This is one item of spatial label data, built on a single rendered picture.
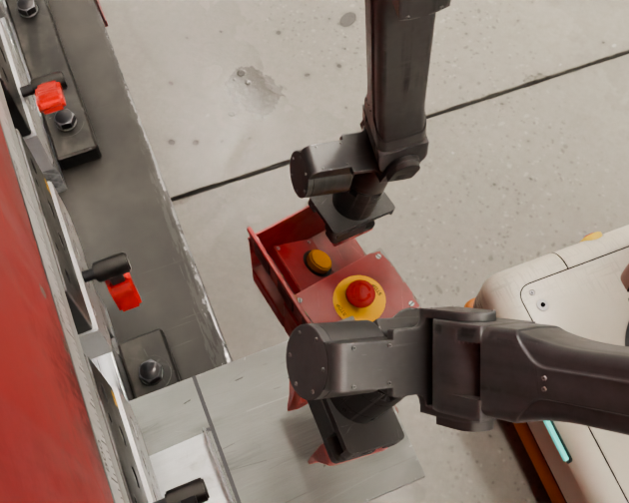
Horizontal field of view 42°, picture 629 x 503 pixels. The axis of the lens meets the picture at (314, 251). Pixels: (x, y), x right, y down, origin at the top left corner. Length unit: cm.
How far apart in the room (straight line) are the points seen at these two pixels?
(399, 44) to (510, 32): 172
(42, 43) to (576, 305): 112
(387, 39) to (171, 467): 45
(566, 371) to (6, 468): 34
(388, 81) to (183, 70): 155
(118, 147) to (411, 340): 62
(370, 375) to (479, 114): 170
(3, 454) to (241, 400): 56
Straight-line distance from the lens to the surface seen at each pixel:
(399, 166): 92
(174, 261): 104
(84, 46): 124
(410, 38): 72
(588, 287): 176
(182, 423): 84
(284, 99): 222
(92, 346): 72
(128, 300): 77
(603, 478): 166
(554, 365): 53
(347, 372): 59
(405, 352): 61
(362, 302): 108
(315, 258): 119
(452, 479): 187
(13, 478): 30
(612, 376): 51
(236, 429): 84
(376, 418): 73
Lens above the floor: 182
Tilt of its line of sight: 65 degrees down
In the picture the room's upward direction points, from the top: 3 degrees clockwise
